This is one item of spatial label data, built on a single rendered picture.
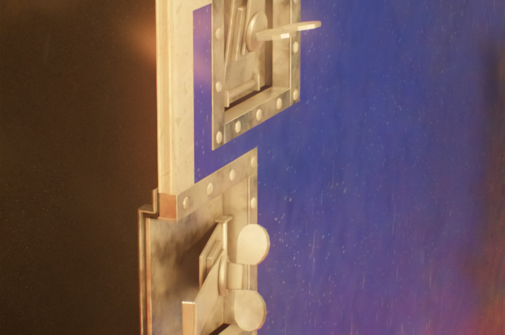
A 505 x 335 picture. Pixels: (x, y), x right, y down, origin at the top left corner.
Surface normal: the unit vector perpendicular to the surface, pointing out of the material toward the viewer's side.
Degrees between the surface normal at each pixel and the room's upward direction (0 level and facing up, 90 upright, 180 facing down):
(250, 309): 75
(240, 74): 98
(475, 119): 90
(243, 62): 98
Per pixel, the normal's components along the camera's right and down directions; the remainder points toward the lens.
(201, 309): 0.99, 0.04
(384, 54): 0.91, 0.11
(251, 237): -0.68, -0.07
